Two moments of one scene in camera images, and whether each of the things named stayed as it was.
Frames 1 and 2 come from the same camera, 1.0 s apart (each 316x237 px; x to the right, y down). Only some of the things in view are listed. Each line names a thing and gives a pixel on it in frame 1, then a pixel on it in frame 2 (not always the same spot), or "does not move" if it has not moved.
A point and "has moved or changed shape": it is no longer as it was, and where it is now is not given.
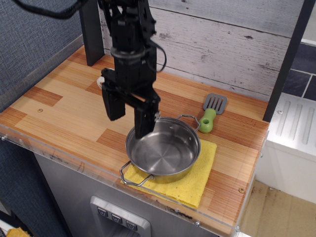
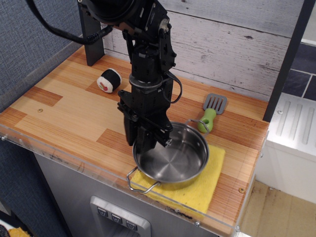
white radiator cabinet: (288, 162) does not move
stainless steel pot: (170, 151) has moved or changed shape
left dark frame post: (89, 15) does not move
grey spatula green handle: (213, 103) does not move
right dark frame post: (303, 19) does not move
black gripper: (134, 78) → (149, 108)
